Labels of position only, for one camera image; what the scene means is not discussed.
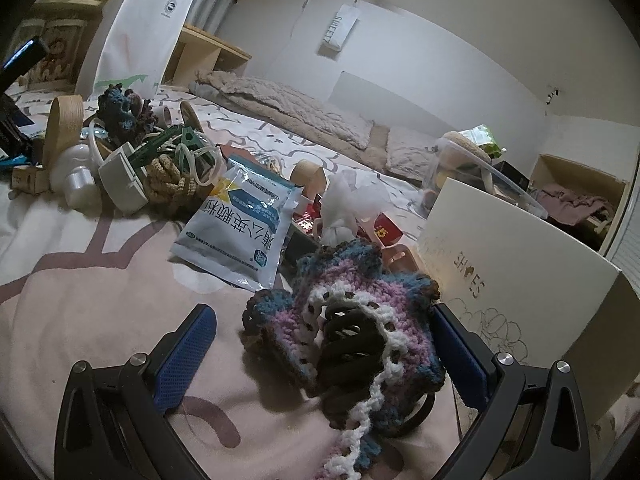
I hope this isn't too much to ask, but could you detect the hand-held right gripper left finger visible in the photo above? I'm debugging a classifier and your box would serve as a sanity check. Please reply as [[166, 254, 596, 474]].
[[54, 302, 218, 480]]

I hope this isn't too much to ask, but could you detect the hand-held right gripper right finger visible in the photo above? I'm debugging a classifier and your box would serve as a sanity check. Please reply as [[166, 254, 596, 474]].
[[432, 302, 592, 480]]

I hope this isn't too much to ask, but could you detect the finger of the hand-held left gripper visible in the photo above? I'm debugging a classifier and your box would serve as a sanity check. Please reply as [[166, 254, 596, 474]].
[[0, 92, 36, 161], [0, 35, 51, 92]]

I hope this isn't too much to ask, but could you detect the white cardboard box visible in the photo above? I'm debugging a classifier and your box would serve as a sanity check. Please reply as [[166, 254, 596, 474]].
[[416, 177, 640, 423]]

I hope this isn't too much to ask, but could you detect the blue white medicine sachet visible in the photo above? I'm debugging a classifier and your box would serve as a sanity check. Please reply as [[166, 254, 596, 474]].
[[170, 155, 303, 293]]

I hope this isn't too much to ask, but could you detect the purple blue crochet hair claw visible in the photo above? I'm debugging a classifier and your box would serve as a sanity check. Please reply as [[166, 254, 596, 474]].
[[242, 239, 447, 480]]

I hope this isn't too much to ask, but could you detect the clear doll display case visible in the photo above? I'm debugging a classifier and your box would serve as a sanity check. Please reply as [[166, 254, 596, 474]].
[[22, 17, 83, 83]]

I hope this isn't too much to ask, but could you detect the small wooden block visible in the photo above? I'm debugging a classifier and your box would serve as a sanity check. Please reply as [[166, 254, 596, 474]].
[[11, 165, 51, 193]]

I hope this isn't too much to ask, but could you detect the white round plastic bottle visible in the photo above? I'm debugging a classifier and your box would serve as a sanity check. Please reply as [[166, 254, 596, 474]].
[[47, 142, 101, 208]]

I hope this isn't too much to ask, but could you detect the dark blue crochet piece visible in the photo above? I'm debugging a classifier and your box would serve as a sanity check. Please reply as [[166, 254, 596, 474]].
[[96, 85, 158, 148]]

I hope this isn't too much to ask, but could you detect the pink plastic clip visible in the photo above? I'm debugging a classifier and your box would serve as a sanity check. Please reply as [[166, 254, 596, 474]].
[[380, 245, 416, 271]]

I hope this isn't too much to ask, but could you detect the white plastic holder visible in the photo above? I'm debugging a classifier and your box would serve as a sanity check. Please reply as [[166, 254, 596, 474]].
[[98, 141, 151, 213]]

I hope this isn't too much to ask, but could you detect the white tote bag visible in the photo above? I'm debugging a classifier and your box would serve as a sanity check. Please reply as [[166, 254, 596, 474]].
[[75, 0, 195, 101]]

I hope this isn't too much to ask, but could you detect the red packet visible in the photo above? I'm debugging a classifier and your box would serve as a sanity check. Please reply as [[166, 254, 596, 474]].
[[295, 205, 403, 248]]

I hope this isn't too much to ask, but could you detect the green plastic clip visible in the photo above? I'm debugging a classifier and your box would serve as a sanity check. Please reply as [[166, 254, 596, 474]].
[[127, 127, 223, 176]]

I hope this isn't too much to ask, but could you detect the clear plastic storage bin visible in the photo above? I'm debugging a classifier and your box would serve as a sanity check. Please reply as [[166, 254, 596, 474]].
[[422, 135, 548, 221]]

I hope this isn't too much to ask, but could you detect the brown wooden stick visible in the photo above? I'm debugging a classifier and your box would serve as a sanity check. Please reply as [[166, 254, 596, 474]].
[[179, 100, 203, 133]]

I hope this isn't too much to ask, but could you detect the wooden shelf unit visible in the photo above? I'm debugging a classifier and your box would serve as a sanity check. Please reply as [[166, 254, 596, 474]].
[[10, 0, 251, 91]]

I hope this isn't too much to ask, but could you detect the pink clothes pile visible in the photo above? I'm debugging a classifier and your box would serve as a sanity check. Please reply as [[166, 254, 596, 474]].
[[535, 182, 616, 226]]

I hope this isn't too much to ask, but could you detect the black box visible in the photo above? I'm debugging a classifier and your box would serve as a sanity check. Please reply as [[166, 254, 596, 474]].
[[492, 160, 531, 196]]

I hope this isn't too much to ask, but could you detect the white knotted plastic bag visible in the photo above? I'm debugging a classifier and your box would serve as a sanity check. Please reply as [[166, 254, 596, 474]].
[[320, 170, 388, 248]]

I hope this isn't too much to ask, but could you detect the white slatted door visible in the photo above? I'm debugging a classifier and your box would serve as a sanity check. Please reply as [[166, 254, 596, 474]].
[[597, 175, 640, 286]]

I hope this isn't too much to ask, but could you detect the grey curtain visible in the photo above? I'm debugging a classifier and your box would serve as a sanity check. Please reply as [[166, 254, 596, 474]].
[[192, 0, 241, 46]]

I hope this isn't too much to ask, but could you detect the quilted beige pillow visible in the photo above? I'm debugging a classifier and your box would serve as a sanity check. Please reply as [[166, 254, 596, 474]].
[[387, 127, 443, 181], [220, 76, 373, 150]]

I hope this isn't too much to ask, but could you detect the green snack packet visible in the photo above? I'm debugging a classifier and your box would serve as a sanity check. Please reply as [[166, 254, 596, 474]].
[[460, 129, 506, 158]]

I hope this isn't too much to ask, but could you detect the beige fluffy pouch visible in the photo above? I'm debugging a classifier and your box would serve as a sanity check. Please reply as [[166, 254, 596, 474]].
[[442, 131, 488, 156]]

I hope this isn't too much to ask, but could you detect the wooden closet niche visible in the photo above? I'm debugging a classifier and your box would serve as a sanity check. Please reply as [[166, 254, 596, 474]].
[[527, 154, 628, 256]]

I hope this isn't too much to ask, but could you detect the beige fluffy blanket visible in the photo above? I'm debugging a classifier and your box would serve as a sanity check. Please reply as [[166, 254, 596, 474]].
[[189, 71, 391, 171]]

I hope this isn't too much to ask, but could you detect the white headboard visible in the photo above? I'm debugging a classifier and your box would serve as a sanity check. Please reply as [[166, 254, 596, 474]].
[[330, 71, 546, 141]]

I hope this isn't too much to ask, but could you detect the white hanging paper bag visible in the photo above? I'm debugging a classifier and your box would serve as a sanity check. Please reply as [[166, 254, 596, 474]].
[[320, 2, 362, 56]]

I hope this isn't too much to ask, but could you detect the beige rope knot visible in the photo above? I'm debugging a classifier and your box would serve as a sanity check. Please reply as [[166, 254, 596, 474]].
[[144, 152, 201, 206]]

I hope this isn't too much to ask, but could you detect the white wall cable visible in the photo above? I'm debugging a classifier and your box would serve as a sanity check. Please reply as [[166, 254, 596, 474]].
[[295, 0, 321, 46]]

